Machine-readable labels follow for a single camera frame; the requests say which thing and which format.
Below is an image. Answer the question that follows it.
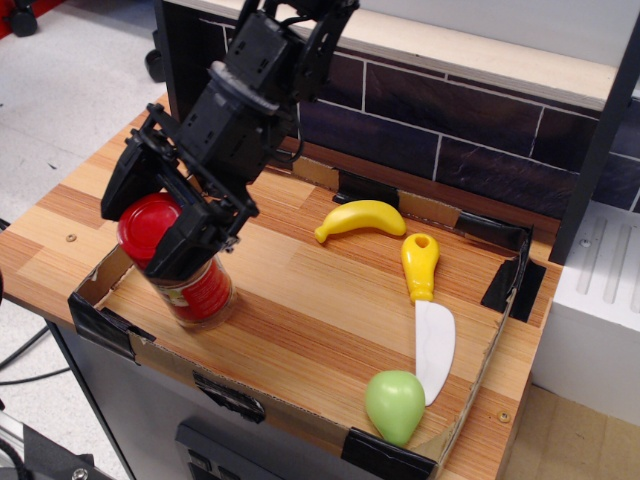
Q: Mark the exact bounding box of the yellow-handled white toy knife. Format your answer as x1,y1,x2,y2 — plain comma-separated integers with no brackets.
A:
401,233,456,406

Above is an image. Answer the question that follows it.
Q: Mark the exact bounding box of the black control panel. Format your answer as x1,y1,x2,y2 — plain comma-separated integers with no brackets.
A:
175,424,251,479

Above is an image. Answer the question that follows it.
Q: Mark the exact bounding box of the yellow toy banana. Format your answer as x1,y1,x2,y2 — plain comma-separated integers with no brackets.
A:
314,200,407,243

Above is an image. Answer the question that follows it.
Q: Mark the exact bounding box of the black floor cable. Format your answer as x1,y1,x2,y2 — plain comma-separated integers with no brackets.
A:
0,319,71,387

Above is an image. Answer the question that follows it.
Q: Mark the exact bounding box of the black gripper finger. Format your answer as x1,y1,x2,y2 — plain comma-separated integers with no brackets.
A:
144,202,245,280
101,142,170,221

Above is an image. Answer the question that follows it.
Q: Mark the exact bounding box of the red-lidded spice bottle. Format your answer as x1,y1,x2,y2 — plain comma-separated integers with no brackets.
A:
117,193,235,329

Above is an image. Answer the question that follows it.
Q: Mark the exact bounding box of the cardboard fence with black tape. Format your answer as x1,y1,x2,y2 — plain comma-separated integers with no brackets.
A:
69,188,545,479

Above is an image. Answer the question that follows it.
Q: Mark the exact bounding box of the black shelf post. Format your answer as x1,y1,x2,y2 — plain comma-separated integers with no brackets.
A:
548,17,639,266

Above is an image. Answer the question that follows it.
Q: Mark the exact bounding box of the black office chair wheel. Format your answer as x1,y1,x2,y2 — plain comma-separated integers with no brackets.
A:
144,30,166,83

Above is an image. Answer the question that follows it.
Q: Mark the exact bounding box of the white ribbed appliance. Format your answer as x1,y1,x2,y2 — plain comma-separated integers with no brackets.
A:
532,202,639,424

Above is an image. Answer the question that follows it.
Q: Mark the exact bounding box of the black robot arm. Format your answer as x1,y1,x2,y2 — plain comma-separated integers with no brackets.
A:
101,1,358,281

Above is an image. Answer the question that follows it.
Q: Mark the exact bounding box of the dark brick backsplash panel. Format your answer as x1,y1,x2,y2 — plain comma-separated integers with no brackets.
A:
154,0,640,216

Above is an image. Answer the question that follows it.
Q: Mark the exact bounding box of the green toy pear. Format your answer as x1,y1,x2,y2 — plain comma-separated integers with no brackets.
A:
365,370,425,447

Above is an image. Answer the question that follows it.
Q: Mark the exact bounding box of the black bracket with bolt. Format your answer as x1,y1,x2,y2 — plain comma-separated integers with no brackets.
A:
1,424,110,480

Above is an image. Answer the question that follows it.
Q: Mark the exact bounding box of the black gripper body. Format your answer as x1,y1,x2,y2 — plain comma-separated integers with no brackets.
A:
130,82,298,223

